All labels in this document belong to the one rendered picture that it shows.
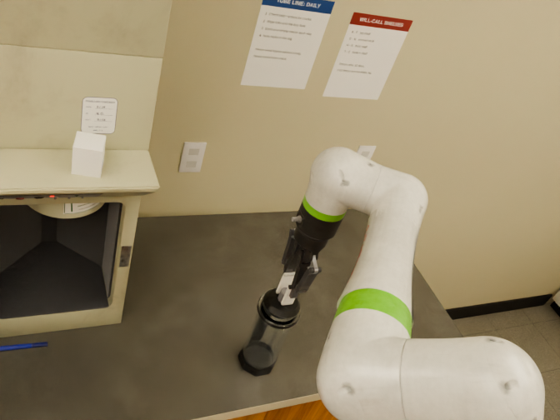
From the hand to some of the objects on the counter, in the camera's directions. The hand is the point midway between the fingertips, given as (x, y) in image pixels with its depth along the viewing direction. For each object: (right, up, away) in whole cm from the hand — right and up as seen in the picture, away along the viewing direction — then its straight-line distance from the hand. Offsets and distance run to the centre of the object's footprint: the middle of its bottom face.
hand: (287, 288), depth 131 cm
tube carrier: (-8, -21, +18) cm, 28 cm away
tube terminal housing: (-62, -3, +16) cm, 64 cm away
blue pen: (-65, -14, +2) cm, 67 cm away
